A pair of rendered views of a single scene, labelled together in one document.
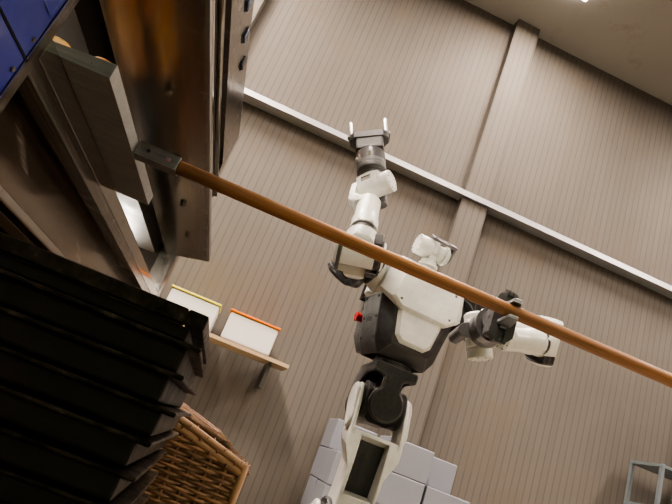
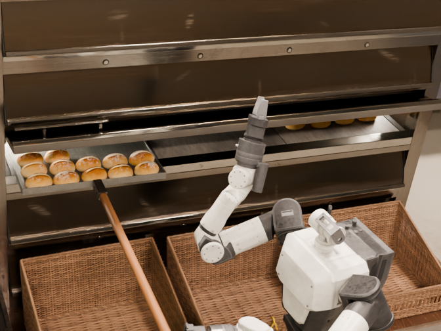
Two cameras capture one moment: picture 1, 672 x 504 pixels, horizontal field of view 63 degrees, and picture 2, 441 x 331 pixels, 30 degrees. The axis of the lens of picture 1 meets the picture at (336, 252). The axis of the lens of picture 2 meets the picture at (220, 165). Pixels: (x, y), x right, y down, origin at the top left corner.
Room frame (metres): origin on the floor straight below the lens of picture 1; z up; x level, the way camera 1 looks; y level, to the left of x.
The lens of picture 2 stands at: (0.57, -2.09, 2.93)
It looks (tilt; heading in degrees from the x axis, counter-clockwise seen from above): 32 degrees down; 69
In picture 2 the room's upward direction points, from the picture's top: 8 degrees clockwise
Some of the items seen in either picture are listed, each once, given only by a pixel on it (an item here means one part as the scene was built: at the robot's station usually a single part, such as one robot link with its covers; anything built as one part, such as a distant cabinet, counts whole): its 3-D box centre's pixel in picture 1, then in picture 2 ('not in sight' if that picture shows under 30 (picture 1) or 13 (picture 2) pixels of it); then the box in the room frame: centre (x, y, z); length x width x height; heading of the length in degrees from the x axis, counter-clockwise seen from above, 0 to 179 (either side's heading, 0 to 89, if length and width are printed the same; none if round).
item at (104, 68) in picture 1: (51, 114); (84, 158); (1.02, 0.63, 1.19); 0.55 x 0.36 x 0.03; 5
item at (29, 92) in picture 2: not in sight; (240, 79); (1.61, 0.60, 1.54); 1.79 x 0.11 x 0.19; 6
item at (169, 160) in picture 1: (158, 158); (100, 189); (1.04, 0.41, 1.20); 0.09 x 0.04 x 0.03; 95
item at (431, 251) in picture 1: (429, 253); (325, 229); (1.61, -0.28, 1.47); 0.10 x 0.07 x 0.09; 103
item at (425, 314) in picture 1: (403, 313); (331, 276); (1.67, -0.27, 1.27); 0.34 x 0.30 x 0.36; 103
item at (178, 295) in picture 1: (191, 311); not in sight; (4.70, 0.96, 1.49); 0.44 x 0.36 x 0.25; 97
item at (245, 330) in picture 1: (248, 335); not in sight; (4.77, 0.44, 1.49); 0.45 x 0.37 x 0.25; 97
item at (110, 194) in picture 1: (119, 232); (226, 158); (1.60, 0.62, 1.16); 1.80 x 0.06 x 0.04; 6
